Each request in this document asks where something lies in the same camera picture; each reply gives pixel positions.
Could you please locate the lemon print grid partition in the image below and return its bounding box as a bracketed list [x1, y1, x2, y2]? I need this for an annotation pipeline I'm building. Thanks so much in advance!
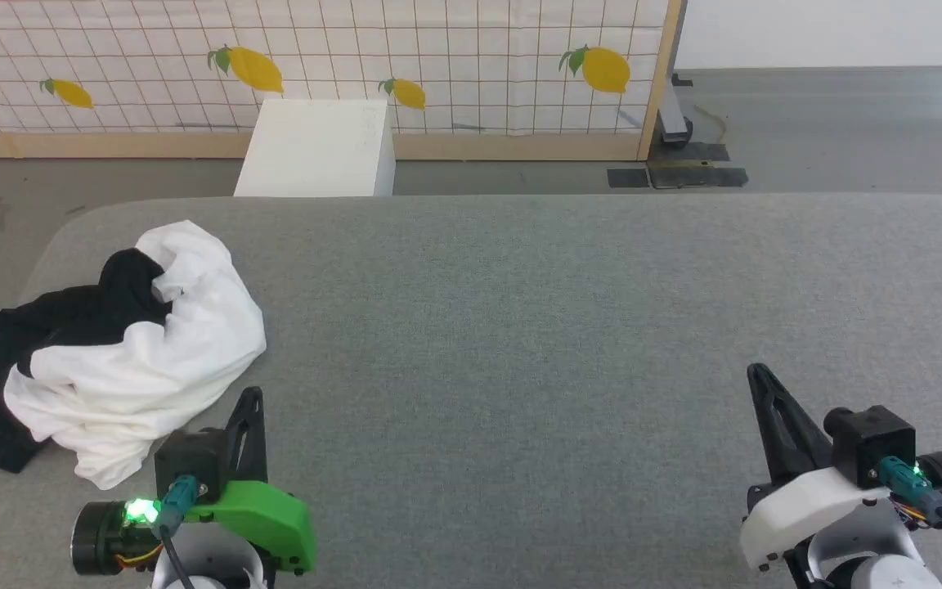
[0, 0, 670, 136]

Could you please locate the white black raglan shirt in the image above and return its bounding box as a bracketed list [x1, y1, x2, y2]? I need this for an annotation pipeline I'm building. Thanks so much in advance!
[0, 219, 267, 490]

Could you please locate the lemon-print grid divider panel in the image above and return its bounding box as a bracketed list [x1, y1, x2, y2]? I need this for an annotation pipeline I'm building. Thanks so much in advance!
[0, 0, 689, 161]

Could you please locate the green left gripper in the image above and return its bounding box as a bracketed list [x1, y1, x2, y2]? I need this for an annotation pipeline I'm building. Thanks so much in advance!
[185, 387, 317, 574]

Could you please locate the grey metal partition foot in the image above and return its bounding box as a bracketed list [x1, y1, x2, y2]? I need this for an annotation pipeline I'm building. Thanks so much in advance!
[657, 74, 695, 148]

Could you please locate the white rectangular box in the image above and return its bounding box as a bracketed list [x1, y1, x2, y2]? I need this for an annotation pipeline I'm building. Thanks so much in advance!
[234, 99, 397, 198]

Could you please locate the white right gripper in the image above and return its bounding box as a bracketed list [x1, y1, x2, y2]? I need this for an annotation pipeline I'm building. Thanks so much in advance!
[738, 362, 918, 573]

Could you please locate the left teal plug camera cable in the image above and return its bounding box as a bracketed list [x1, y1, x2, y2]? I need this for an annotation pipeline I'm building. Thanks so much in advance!
[158, 475, 199, 589]

